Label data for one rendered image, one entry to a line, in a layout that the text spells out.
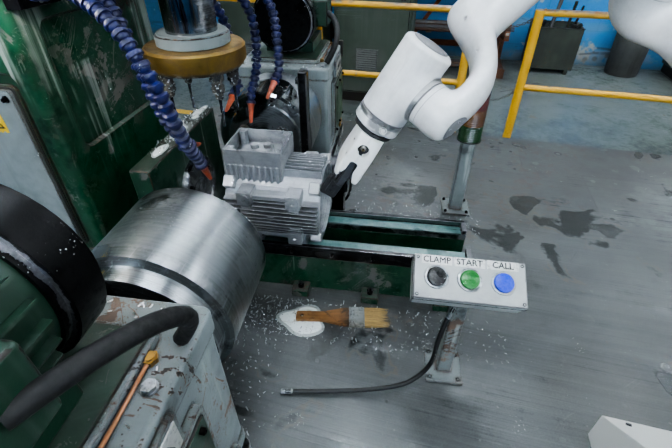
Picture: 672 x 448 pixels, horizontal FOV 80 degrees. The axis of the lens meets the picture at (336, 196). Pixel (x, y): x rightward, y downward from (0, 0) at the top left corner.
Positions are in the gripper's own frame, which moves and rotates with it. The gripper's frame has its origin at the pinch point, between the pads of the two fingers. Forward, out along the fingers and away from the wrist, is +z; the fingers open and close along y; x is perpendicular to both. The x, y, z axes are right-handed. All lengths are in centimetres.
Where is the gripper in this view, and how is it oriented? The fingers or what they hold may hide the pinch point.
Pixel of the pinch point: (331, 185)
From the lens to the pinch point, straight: 78.6
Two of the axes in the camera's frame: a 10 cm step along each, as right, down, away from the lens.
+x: -8.6, -4.7, -1.9
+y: 1.4, -5.7, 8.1
